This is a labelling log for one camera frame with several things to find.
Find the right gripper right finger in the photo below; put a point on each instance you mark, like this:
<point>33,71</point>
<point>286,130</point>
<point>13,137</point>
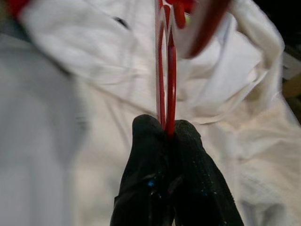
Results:
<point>195,176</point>

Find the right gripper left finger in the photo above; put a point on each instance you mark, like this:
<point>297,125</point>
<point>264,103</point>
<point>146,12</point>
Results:
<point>145,164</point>

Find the red clothes hanger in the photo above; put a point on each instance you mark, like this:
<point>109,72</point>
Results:
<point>171,94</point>

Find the white cartoon print t-shirt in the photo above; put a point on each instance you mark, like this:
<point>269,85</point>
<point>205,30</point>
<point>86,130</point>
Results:
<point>94,70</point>

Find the red t-shirt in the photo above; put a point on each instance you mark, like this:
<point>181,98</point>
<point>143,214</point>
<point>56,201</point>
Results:
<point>16,8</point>

